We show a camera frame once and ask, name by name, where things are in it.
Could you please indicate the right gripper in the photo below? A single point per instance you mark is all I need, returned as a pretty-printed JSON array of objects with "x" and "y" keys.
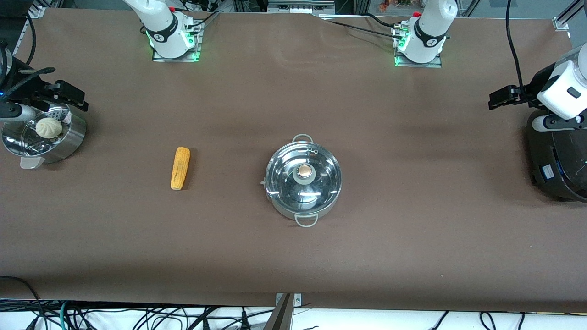
[{"x": 32, "y": 89}]

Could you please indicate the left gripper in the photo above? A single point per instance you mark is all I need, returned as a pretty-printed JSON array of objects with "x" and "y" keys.
[{"x": 527, "y": 92}]

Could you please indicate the yellow corn cob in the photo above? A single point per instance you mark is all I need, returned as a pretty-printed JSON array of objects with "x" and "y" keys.
[{"x": 180, "y": 168}]

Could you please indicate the glass pot lid with knob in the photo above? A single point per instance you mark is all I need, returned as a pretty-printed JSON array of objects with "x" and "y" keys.
[{"x": 303, "y": 176}]

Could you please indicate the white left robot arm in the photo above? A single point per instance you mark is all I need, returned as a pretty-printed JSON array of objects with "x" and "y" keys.
[{"x": 426, "y": 36}]

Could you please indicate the stainless steel steamer pot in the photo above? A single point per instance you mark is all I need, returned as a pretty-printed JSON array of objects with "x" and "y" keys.
[{"x": 64, "y": 142}]

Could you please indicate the white steamed bun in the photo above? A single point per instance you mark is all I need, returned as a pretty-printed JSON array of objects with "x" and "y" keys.
[{"x": 48, "y": 128}]

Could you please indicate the black round appliance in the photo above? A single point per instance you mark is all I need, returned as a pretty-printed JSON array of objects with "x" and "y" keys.
[{"x": 557, "y": 165}]

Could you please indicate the grey metal box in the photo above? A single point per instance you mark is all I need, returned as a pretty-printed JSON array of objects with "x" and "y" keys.
[{"x": 300, "y": 5}]

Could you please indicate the brown table mat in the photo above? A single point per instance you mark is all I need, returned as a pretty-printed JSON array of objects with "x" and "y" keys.
[{"x": 293, "y": 256}]

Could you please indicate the aluminium frame profile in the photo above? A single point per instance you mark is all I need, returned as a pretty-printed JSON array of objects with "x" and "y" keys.
[
  {"x": 568, "y": 18},
  {"x": 27, "y": 27}
]

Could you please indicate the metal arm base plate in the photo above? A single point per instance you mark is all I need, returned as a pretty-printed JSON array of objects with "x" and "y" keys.
[
  {"x": 198, "y": 43},
  {"x": 399, "y": 59}
]

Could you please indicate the metal table edge bracket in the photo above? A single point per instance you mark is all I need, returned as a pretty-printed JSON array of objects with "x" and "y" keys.
[{"x": 288, "y": 314}]

